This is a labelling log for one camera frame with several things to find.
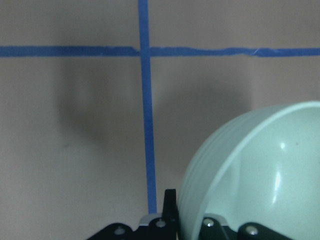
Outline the green bowl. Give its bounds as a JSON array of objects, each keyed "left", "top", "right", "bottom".
[{"left": 178, "top": 101, "right": 320, "bottom": 240}]

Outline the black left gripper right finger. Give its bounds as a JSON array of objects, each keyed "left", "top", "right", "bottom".
[{"left": 201, "top": 213, "right": 291, "bottom": 240}]

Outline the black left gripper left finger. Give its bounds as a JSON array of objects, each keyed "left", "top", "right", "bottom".
[{"left": 89, "top": 189, "right": 179, "bottom": 240}]

